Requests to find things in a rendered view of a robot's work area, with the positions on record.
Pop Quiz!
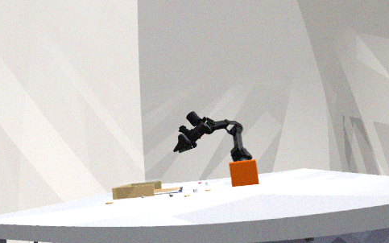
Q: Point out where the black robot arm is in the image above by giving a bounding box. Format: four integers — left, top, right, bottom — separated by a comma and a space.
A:
179, 111, 253, 162

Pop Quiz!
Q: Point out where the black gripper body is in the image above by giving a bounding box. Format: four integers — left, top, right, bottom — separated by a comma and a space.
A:
178, 128, 201, 148

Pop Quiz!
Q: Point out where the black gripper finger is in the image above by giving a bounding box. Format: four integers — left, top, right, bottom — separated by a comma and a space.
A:
173, 138, 187, 152
179, 145, 193, 153

